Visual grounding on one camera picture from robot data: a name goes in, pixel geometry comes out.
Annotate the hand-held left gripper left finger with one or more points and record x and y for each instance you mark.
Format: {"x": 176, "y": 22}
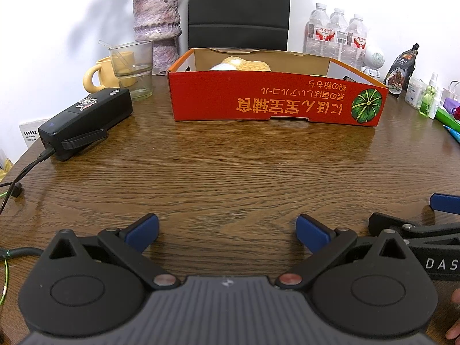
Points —
{"x": 143, "y": 228}

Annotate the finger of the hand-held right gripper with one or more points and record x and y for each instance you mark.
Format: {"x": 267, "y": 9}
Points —
{"x": 445, "y": 201}
{"x": 424, "y": 228}

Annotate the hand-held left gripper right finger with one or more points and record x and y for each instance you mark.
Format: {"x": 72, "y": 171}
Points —
{"x": 312, "y": 231}

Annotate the orange cardboard box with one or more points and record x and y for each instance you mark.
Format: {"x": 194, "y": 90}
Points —
{"x": 273, "y": 97}

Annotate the wooden desktop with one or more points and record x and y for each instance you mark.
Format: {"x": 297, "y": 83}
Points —
{"x": 233, "y": 169}

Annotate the person's right hand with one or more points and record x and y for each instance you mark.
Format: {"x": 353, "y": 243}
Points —
{"x": 454, "y": 316}

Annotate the blue tube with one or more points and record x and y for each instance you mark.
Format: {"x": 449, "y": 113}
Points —
{"x": 452, "y": 133}

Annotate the green tube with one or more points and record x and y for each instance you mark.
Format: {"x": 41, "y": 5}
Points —
{"x": 447, "y": 118}

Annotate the red rose ornament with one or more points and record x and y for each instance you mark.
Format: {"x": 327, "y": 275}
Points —
{"x": 456, "y": 112}

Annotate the small white bottle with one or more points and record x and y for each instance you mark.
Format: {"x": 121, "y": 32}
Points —
{"x": 437, "y": 104}

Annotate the purple soft toy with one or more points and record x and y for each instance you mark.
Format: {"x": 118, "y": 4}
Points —
{"x": 452, "y": 103}

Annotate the green spray bottle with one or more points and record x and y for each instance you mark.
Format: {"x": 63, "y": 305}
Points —
{"x": 427, "y": 102}

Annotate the white plastic jar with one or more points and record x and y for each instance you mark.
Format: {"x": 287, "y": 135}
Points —
{"x": 415, "y": 93}

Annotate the black power bank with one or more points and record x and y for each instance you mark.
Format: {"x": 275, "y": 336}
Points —
{"x": 86, "y": 118}

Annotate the dark sauce pouch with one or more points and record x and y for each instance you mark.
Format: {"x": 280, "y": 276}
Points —
{"x": 400, "y": 72}

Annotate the white cardboard carton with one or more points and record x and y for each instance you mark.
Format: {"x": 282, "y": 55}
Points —
{"x": 34, "y": 133}

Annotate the yellow plastic bag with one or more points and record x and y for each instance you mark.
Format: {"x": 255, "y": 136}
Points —
{"x": 5, "y": 170}

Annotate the clear glass cup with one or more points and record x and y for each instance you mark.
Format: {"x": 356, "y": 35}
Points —
{"x": 136, "y": 75}

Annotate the white robot figurine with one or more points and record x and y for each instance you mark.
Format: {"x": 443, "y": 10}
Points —
{"x": 373, "y": 59}

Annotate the yellow mug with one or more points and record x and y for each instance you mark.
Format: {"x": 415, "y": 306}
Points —
{"x": 97, "y": 75}

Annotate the clear water bottle red label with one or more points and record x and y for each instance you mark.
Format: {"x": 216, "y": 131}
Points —
{"x": 339, "y": 37}
{"x": 356, "y": 46}
{"x": 316, "y": 32}

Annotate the white and tan plush toy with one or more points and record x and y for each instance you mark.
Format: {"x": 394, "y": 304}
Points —
{"x": 244, "y": 64}

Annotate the clear glass straw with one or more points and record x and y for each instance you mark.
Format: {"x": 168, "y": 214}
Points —
{"x": 107, "y": 46}

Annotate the purple ceramic vase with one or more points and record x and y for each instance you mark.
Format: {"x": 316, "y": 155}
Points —
{"x": 156, "y": 21}

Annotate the black paper bag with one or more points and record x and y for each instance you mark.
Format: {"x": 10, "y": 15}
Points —
{"x": 239, "y": 10}

